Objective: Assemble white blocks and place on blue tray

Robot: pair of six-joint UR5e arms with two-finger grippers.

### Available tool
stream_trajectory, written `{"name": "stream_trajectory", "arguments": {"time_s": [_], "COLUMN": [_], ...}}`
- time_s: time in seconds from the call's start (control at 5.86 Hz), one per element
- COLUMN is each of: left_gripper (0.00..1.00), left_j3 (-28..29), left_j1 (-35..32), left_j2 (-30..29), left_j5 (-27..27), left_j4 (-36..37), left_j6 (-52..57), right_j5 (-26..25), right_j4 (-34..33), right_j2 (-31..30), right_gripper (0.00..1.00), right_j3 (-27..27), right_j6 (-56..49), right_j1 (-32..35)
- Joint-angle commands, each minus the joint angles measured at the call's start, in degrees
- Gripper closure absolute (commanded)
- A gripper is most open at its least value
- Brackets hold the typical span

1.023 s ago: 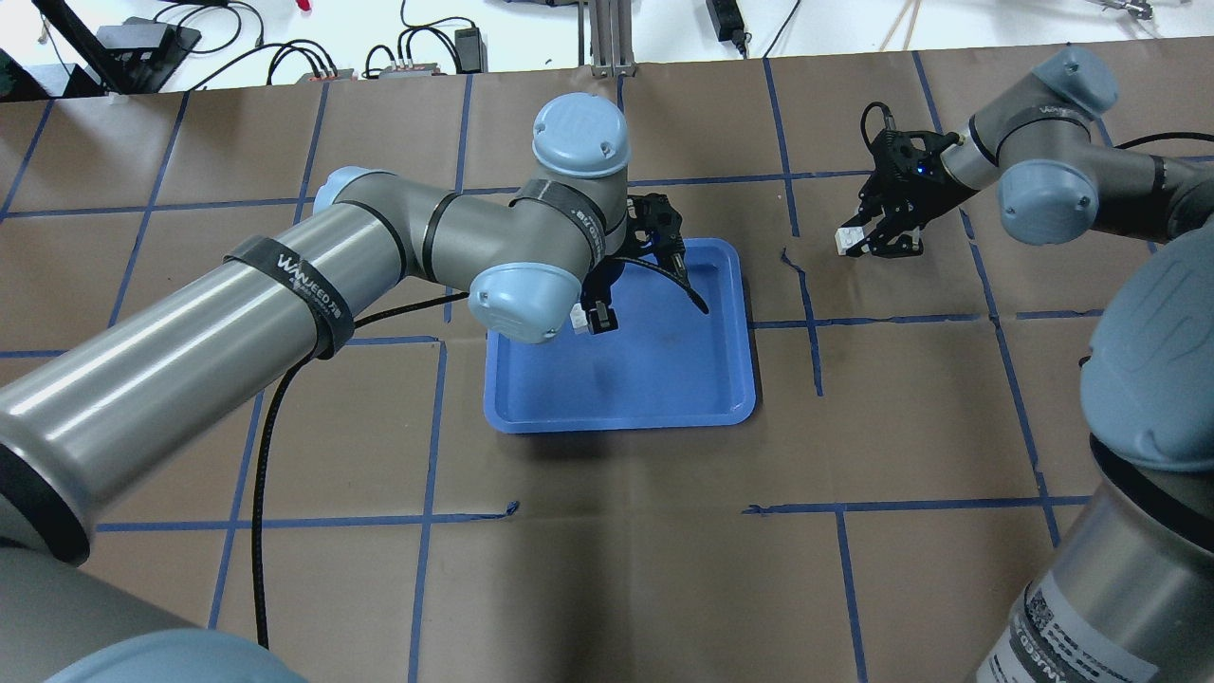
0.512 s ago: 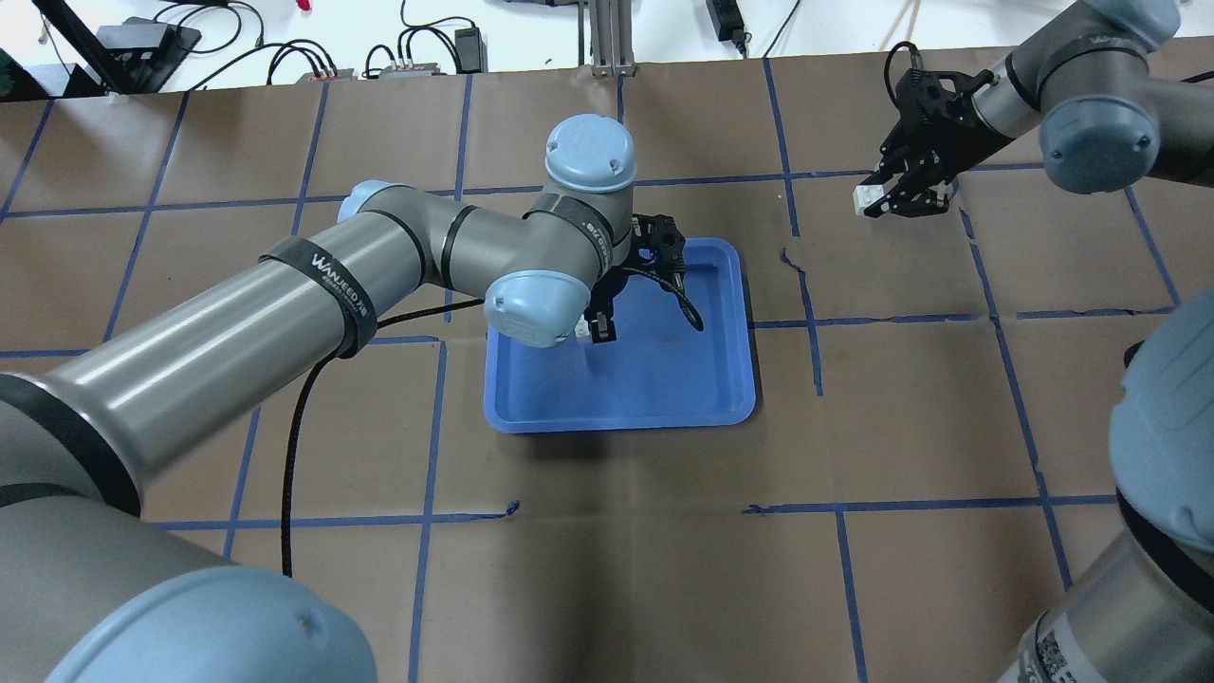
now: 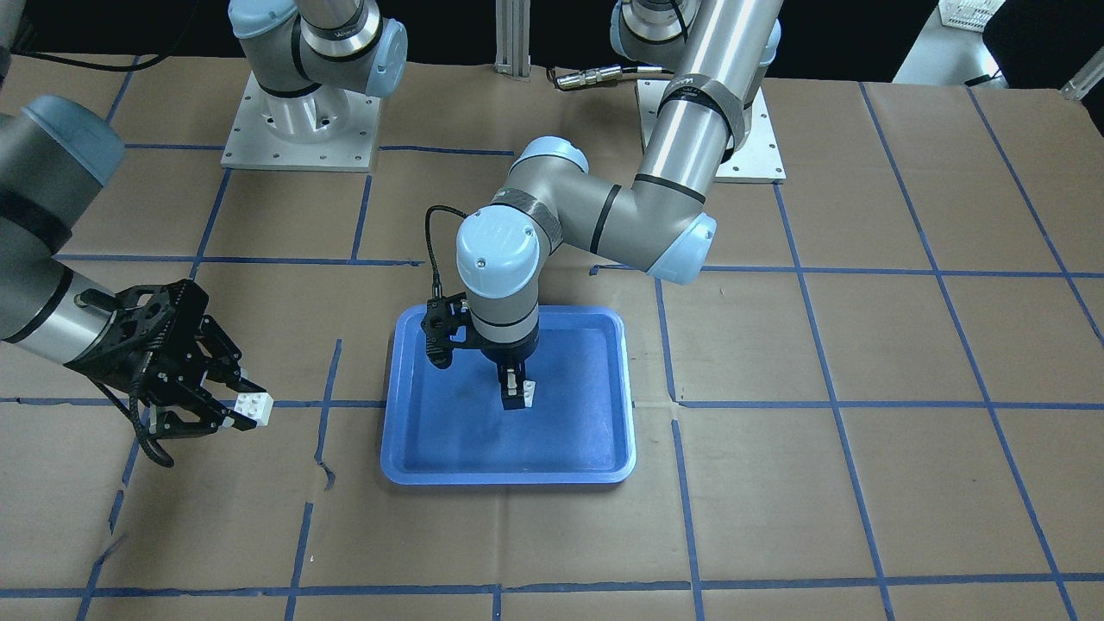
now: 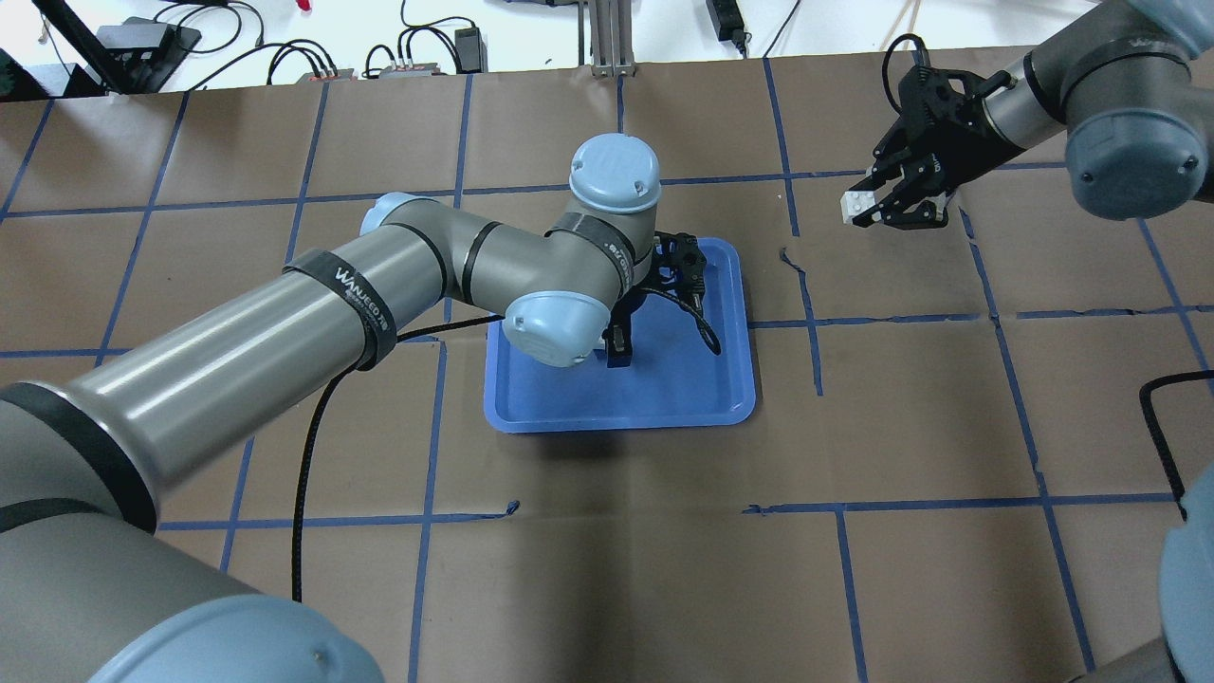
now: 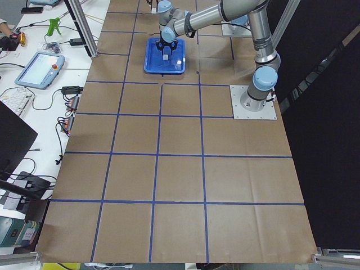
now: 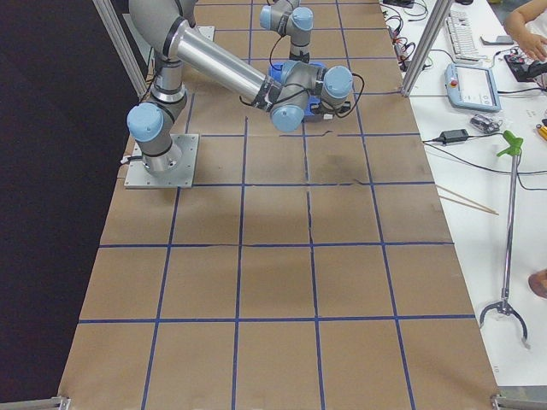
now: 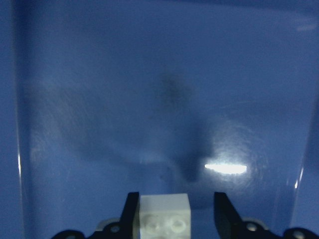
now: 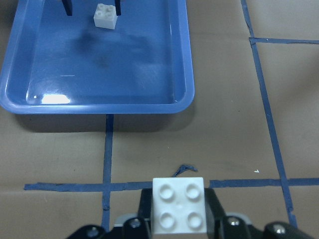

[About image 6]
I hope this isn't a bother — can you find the person hand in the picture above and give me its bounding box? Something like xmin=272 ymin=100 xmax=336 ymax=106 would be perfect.
xmin=512 ymin=29 xmax=546 ymax=62

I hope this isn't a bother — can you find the blue plastic tray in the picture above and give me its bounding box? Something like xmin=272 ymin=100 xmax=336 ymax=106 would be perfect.
xmin=268 ymin=60 xmax=337 ymax=132

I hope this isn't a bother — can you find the white keyboard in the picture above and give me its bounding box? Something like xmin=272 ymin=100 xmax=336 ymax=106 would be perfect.
xmin=444 ymin=10 xmax=480 ymax=63

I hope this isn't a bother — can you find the teach pendant tablet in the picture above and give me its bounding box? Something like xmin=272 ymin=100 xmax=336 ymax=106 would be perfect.
xmin=444 ymin=63 xmax=502 ymax=113

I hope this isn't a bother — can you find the black power adapter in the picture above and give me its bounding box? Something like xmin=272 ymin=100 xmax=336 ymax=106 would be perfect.
xmin=439 ymin=129 xmax=469 ymax=145

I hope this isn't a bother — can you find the wooden chopstick pair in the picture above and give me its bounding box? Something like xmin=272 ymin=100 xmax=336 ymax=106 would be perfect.
xmin=435 ymin=184 xmax=499 ymax=215

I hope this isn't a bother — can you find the brown paper table cover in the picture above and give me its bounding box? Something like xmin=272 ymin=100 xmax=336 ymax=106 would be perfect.
xmin=59 ymin=1 xmax=496 ymax=409

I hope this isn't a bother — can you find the green handled reach grabber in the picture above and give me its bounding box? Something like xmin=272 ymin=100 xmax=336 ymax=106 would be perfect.
xmin=479 ymin=130 xmax=530 ymax=349

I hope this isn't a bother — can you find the aluminium frame post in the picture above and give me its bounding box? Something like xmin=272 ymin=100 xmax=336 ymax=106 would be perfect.
xmin=401 ymin=0 xmax=453 ymax=97
xmin=92 ymin=0 xmax=149 ymax=97

